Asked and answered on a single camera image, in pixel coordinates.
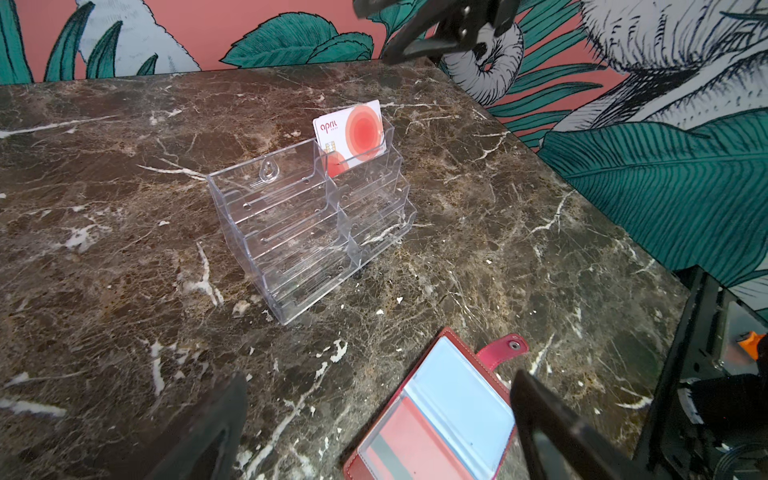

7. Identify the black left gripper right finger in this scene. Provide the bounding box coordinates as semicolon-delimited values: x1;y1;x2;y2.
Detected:
510;370;652;479

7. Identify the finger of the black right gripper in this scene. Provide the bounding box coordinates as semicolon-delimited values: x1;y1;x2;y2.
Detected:
380;1;474;65
353;0;404;18

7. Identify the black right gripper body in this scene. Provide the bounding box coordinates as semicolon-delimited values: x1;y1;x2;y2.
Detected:
443;0;521;42

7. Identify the orange small connector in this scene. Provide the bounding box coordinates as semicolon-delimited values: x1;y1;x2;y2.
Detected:
737;331;765;362

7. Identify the clear acrylic compartment organizer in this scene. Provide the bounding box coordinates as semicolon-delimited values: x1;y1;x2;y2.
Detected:
207;121;416;325

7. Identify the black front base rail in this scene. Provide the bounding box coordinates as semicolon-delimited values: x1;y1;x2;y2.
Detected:
634;266;767;479

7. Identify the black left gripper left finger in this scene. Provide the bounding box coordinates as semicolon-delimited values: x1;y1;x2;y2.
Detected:
110;374;248;480

